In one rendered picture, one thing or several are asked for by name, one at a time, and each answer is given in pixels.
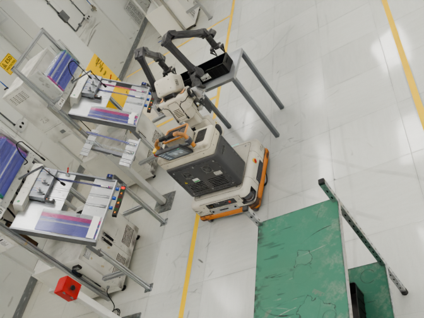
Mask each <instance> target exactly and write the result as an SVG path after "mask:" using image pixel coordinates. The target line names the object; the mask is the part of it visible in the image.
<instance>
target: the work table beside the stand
mask: <svg viewBox="0 0 424 318"><path fill-rule="evenodd" d="M228 55H229V56H230V57H231V59H232V60H233V62H232V66H231V69H230V72H229V73H227V74H224V75H223V76H220V77H219V78H216V79H214V80H211V81H209V82H207V83H205V84H203V85H205V86H206V88H204V89H205V90H206V92H208V91H211V90H213V89H215V88H217V87H219V86H222V85H224V84H227V83H229V82H231V81H232V82H233V84H234V85H235V86H236V87H237V89H238V90H239V92H240V93H241V94H242V95H243V96H244V98H245V99H246V100H247V101H248V103H249V104H250V106H251V107H252V108H253V109H254V110H255V112H256V113H257V115H258V116H259V117H260V118H261V120H262V121H263V123H265V125H266V126H267V127H268V129H269V130H270V131H271V132H272V134H273V135H274V136H275V138H278V137H279V136H280V134H279V132H278V131H277V130H276V128H275V127H274V126H273V125H272V123H271V122H270V121H269V119H268V118H267V117H266V116H265V114H264V113H263V111H262V110H261V109H260V108H259V106H258V105H257V104H256V103H255V101H254V100H253V98H252V97H251V96H250V95H249V93H248V92H247V90H246V89H245V88H244V87H243V85H242V84H241V82H240V81H239V80H238V79H237V77H236V76H237V71H238V69H239V64H240V60H241V57H242V58H243V60H244V61H245V62H246V63H247V65H248V67H250V69H251V70H252V72H253V73H254V74H255V76H256V77H257V79H258V80H259V81H260V82H261V84H262V86H263V87H264V88H265V89H266V91H267V92H268V93H269V95H270V96H271V98H272V99H273V100H274V102H275V103H276V105H277V106H278V107H279V108H280V110H281V109H283V108H284V105H283V104H282V103H281V101H280V100H279V98H278V97H277V96H276V94H275V93H274V91H273V90H272V89H271V87H270V86H269V85H268V83H267V82H266V80H265V79H264V78H263V76H262V74H261V73H260V72H259V71H258V69H257V68H256V67H255V65H254V63H253V62H252V61H251V60H250V58H249V56H248V55H247V54H246V53H245V51H244V50H243V48H240V49H237V50H235V51H233V52H231V53H229V54H228ZM204 96H205V97H206V98H207V99H208V100H209V102H210V103H211V106H212V111H213V112H214V113H215V114H216V115H217V117H218V118H219V119H220V120H221V121H222V123H224V125H225V126H226V127H227V129H230V128H231V124H230V123H229V122H228V121H227V120H226V119H225V117H224V116H223V115H222V114H221V112H220V111H219V110H218V109H217V108H216V107H215V105H214V104H213V103H212V101H211V100H210V99H209V98H208V97H207V96H206V95H205V94H204Z"/></svg>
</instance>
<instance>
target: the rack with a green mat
mask: <svg viewBox="0 0 424 318"><path fill-rule="evenodd" d="M318 184H319V186H320V187H321V188H322V190H323V191H324V192H325V193H326V195H327V196H328V198H329V199H328V200H326V201H323V202H320V203H317V204H313V205H311V206H307V207H305V208H302V209H298V210H296V211H292V212H290V213H287V214H284V215H281V216H277V217H275V218H272V219H268V220H265V221H262V220H261V219H260V218H259V217H258V216H257V215H256V214H255V212H253V210H251V209H250V208H249V206H248V205H245V206H243V207H242V211H243V212H244V213H245V214H246V215H247V216H248V217H249V218H250V219H251V220H252V221H253V222H254V224H255V225H256V226H257V227H258V230H257V255H256V279H255V292H254V316H253V318H353V311H352V305H351V294H350V283H352V282H355V283H356V285H357V287H359V289H360V290H361V291H362V293H363V294H364V297H363V298H364V303H365V312H366V318H397V317H396V311H395V307H394V300H393V296H392V290H391V283H390V279H391V280H392V282H393V283H394V284H395V285H396V286H397V288H398V289H399V291H400V292H401V293H402V295H407V294H408V290H407V289H406V288H405V287H404V285H403V284H402V283H401V281H400V280H399V278H398V277H397V276H396V275H395V273H394V272H393V270H392V269H391V268H390V266H389V265H388V263H386V261H385V260H384V258H383V257H382V256H381V254H380V253H379V251H378V250H377V249H376V248H375V246H374V245H373V243H372V242H371V241H370V239H369V238H368V237H367V236H366V234H365V233H364V231H363V230H362V229H361V228H360V226H359V225H358V223H357V222H356V221H355V219H354V218H353V217H352V215H351V214H350V212H349V211H348V210H347V209H346V207H345V206H344V204H343V203H342V202H341V201H340V199H339V197H337V195H336V194H335V192H334V191H333V190H332V189H331V187H330V186H329V184H328V183H327V182H326V180H325V179H324V178H321V179H318ZM342 216H343V217H344V219H345V220H346V221H347V222H348V224H349V225H350V227H352V229H353V230H354V232H355V233H356V234H357V235H358V237H359V238H360V240H361V241H362V242H363V243H364V245H365V246H366V248H367V249H368V250H369V251H370V253H371V254H372V255H373V256H374V258H375V259H376V261H377V262H373V263H370V264H366V265H363V266H358V267H355V268H350V269H348V266H347V260H346V249H345V238H344V231H343V221H342ZM389 278H390V279H389Z"/></svg>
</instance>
